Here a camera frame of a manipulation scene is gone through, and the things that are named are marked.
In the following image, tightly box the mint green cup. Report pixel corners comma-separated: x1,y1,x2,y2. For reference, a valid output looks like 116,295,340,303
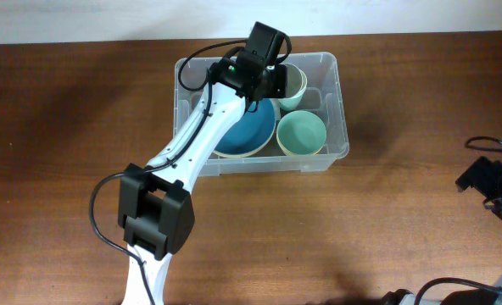
277,95,303,111

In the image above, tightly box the cream white cup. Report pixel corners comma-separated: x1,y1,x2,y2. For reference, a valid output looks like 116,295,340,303
296,69,307,96

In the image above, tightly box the dark blue bowl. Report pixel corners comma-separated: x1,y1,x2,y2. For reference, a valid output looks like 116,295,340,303
214,99,276,150

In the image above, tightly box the beige bowl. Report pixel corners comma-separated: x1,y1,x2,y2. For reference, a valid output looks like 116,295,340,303
214,135,273,158

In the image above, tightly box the mint green small bowl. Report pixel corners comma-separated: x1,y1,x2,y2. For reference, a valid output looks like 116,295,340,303
276,110,327,140

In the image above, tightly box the grey cup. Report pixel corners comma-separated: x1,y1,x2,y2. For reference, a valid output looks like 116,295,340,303
284,64,303,98

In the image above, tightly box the yellow small bowl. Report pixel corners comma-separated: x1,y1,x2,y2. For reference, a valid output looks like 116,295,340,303
276,136,326,156

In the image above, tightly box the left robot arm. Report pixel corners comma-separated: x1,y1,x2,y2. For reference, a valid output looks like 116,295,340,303
118,22,292,304

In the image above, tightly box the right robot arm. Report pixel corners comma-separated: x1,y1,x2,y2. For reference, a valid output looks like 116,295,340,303
380,157,502,305

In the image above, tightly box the clear plastic storage bin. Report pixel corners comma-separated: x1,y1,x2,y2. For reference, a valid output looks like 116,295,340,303
173,52,349,176

